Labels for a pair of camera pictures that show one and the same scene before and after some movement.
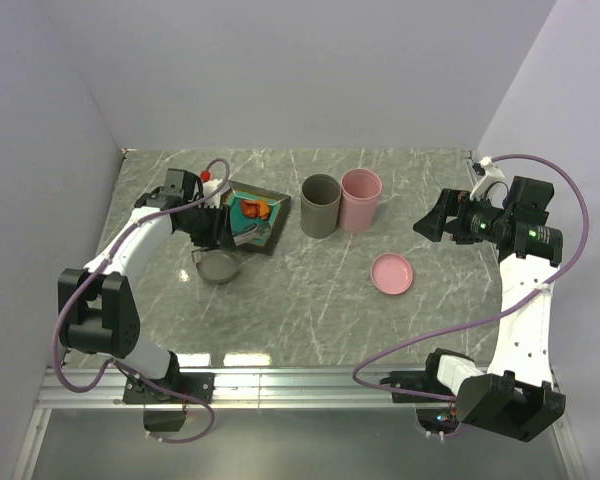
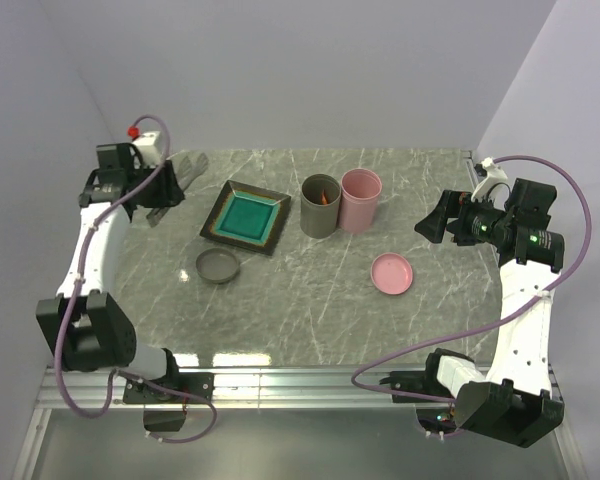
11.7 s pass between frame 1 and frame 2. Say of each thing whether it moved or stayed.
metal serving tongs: moved
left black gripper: moved
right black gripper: stayed
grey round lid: stayed
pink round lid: stayed
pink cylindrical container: stayed
